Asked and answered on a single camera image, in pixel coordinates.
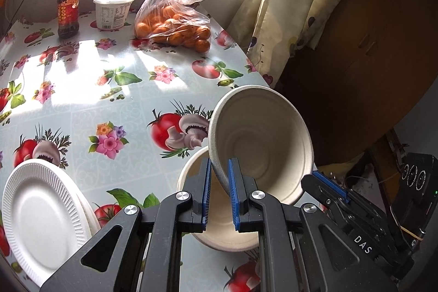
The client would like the black control box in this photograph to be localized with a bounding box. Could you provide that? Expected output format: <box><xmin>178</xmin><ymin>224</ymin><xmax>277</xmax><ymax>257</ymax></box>
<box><xmin>390</xmin><ymin>153</ymin><xmax>437</xmax><ymax>250</ymax></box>

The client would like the white plastic tub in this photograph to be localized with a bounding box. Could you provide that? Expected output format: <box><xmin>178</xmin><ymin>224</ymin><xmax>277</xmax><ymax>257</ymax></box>
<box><xmin>93</xmin><ymin>0</ymin><xmax>134</xmax><ymax>30</ymax></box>

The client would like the red chili sauce jar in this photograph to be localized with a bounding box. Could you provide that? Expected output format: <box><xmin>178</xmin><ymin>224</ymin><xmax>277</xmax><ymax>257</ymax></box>
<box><xmin>56</xmin><ymin>0</ymin><xmax>79</xmax><ymax>39</ymax></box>

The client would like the large beige paper bowl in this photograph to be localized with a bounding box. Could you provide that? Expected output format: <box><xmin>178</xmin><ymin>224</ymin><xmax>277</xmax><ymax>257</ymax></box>
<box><xmin>177</xmin><ymin>146</ymin><xmax>258</xmax><ymax>252</ymax></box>

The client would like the floral vegetable print tablecloth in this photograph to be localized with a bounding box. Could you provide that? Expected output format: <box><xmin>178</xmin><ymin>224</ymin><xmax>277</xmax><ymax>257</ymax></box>
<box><xmin>0</xmin><ymin>9</ymin><xmax>275</xmax><ymax>292</ymax></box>

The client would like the small beige paper bowl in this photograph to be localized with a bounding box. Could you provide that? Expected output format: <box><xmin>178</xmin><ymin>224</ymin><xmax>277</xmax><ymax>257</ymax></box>
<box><xmin>208</xmin><ymin>85</ymin><xmax>314</xmax><ymax>204</ymax></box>

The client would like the plastic bag of oranges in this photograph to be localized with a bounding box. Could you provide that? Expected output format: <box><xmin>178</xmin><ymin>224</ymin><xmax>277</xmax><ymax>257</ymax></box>
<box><xmin>134</xmin><ymin>0</ymin><xmax>212</xmax><ymax>53</ymax></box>

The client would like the white paper plate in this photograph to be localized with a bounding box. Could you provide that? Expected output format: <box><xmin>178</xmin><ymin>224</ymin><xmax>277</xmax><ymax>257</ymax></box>
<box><xmin>1</xmin><ymin>158</ymin><xmax>100</xmax><ymax>287</ymax></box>

